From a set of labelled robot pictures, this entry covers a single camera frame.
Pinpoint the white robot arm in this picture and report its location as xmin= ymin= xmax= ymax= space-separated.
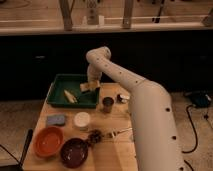
xmin=86 ymin=46 xmax=186 ymax=171

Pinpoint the green plastic tray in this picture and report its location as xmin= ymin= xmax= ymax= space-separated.
xmin=46 ymin=74 xmax=99 ymax=108

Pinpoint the dark metal cup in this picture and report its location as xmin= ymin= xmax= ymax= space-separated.
xmin=102 ymin=97 xmax=114 ymax=113

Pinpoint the pale corn cob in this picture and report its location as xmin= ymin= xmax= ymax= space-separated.
xmin=64 ymin=90 xmax=77 ymax=103

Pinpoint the black white marker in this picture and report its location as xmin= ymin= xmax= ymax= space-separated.
xmin=117 ymin=94 xmax=130 ymax=103

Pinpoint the white round container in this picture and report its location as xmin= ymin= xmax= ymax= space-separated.
xmin=73 ymin=112 xmax=91 ymax=130

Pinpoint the dark grape bunch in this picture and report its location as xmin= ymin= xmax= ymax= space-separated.
xmin=86 ymin=129 xmax=103 ymax=146

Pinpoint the blue sponge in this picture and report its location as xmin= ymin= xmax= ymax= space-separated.
xmin=46 ymin=115 xmax=65 ymax=126

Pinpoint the orange bowl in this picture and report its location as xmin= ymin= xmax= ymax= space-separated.
xmin=33 ymin=126 xmax=64 ymax=158

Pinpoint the dark maroon bowl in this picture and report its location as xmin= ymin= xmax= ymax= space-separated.
xmin=60 ymin=138 xmax=88 ymax=169

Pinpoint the black floor cable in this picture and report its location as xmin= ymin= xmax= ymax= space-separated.
xmin=181 ymin=103 xmax=200 ymax=171

